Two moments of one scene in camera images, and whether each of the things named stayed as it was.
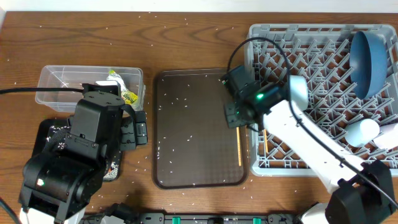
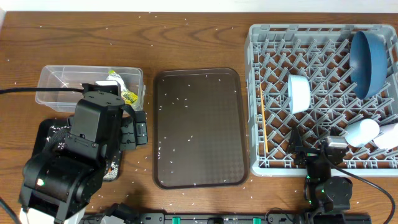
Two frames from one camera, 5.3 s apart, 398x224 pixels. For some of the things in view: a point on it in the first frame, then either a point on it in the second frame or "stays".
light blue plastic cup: (359, 134) stays
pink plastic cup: (389, 138) stays
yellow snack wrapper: (127, 96) stays
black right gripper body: (233, 118) -> (307, 155)
